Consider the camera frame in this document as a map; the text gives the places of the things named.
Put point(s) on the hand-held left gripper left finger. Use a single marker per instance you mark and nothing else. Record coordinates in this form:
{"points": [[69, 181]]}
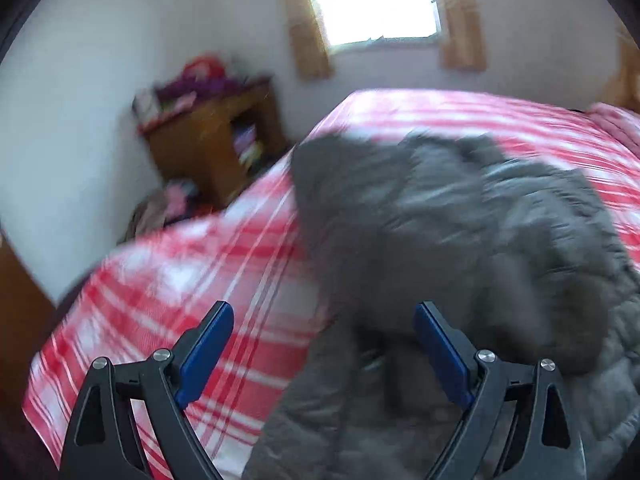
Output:
{"points": [[205, 355]]}

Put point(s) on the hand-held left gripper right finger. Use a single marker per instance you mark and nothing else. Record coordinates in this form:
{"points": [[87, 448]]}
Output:
{"points": [[442, 355]]}

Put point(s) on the grey puffer jacket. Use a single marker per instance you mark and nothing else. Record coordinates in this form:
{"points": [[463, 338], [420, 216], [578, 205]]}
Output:
{"points": [[450, 220]]}

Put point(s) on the pile of clothes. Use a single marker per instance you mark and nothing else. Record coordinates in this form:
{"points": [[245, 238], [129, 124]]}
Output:
{"points": [[160, 205]]}

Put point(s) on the red plaid bed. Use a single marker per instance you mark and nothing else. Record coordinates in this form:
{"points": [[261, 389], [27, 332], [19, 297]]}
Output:
{"points": [[165, 285]]}

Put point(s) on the brown wooden cabinet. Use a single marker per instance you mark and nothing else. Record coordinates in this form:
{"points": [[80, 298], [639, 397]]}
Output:
{"points": [[20, 310]]}

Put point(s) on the wooden desk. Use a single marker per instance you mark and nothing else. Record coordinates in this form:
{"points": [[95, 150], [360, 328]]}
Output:
{"points": [[195, 155]]}

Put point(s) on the purple cloth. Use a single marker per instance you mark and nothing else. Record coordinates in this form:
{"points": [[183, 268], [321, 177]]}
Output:
{"points": [[200, 86]]}

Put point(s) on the red bag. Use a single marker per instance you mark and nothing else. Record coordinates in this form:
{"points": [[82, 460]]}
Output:
{"points": [[202, 66]]}

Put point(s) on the pink folded blanket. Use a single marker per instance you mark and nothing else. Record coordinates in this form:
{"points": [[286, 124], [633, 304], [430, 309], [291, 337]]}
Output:
{"points": [[620, 122]]}

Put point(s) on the yellow patterned curtain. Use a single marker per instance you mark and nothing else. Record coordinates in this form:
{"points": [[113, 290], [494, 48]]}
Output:
{"points": [[305, 35], [462, 25]]}

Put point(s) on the window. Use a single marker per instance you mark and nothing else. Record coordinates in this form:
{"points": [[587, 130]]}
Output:
{"points": [[370, 0]]}

